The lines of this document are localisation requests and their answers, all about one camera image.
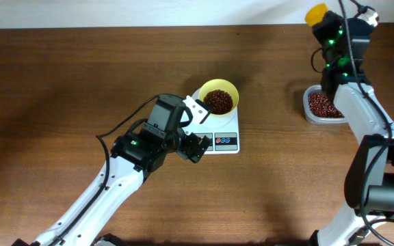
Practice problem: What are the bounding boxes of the yellow measuring scoop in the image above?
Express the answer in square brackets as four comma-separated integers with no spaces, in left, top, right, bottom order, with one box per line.
[304,3,328,27]

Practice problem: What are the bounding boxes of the red beans in container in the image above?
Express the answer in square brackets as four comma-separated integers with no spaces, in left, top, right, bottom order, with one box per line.
[308,92,343,118]

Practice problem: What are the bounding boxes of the red beans in bowl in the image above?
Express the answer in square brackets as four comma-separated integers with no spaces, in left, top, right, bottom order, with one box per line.
[203,90,233,115]

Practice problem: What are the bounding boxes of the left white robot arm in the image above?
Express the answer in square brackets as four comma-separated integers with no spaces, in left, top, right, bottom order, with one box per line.
[33,94,211,246]

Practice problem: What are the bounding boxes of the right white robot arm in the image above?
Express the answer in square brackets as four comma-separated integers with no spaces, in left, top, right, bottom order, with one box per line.
[305,4,394,245]

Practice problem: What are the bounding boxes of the white digital kitchen scale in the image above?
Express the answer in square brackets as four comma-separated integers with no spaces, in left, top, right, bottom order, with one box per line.
[184,89,240,154]

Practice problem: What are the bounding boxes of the clear plastic container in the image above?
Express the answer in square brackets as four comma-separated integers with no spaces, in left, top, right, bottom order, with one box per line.
[303,85,347,124]

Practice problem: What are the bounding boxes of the yellow plastic bowl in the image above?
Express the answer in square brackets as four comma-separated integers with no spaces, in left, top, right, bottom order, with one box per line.
[198,79,239,117]

